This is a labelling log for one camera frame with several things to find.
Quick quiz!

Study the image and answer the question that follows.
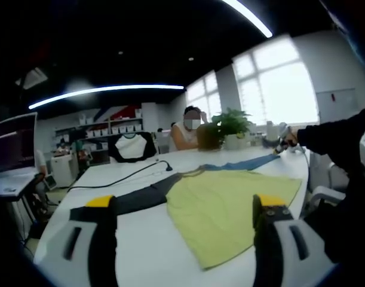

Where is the black power cable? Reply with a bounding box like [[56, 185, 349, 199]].
[[66, 160, 174, 193]]

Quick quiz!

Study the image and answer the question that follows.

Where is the green potted plant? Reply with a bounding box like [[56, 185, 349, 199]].
[[210, 107, 257, 151]]

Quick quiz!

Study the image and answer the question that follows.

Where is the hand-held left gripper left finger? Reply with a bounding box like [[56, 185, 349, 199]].
[[32, 195, 119, 287]]

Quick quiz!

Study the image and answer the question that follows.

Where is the white office chair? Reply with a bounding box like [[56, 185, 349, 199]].
[[306, 162, 351, 211]]

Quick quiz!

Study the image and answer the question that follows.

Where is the person's right hand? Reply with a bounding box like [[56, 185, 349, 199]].
[[284, 131, 300, 148]]

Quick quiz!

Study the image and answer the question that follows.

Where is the large window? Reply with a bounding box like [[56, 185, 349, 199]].
[[186, 32, 320, 133]]

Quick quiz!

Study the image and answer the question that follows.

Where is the short ceiling light strip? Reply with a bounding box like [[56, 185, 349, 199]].
[[222, 0, 274, 39]]

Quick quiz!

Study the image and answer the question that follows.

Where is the laptop stand desk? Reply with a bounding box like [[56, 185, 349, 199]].
[[0, 174, 37, 206]]

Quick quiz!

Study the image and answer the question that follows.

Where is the grey neck massager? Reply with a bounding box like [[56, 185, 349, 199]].
[[261, 136, 280, 149]]

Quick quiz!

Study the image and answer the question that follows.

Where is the brown cardboard box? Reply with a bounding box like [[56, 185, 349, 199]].
[[196, 124, 222, 151]]

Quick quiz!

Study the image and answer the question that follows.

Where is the black white shirt on chair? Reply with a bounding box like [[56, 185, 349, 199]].
[[107, 131, 157, 164]]

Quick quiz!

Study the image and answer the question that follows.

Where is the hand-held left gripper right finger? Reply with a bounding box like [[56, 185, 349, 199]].
[[251, 193, 340, 287]]

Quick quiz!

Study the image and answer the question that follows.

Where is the white cabinet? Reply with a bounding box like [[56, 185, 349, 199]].
[[50, 154, 73, 190]]

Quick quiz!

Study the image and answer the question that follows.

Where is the straight ceiling light strip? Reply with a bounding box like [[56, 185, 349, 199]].
[[27, 84, 186, 110]]

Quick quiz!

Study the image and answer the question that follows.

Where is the open laptop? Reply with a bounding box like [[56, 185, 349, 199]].
[[0, 112, 39, 181]]

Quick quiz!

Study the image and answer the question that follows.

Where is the white thermos bottle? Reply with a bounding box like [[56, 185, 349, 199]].
[[265, 120, 276, 141]]

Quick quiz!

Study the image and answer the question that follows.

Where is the yellow garment with grey blue sleeves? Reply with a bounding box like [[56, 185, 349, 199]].
[[115, 154, 303, 271]]

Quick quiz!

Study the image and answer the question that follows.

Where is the ceiling air conditioner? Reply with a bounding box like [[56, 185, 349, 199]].
[[14, 67, 49, 90]]

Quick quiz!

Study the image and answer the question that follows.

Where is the shelf with white boxes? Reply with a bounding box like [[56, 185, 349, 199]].
[[54, 117, 145, 142]]

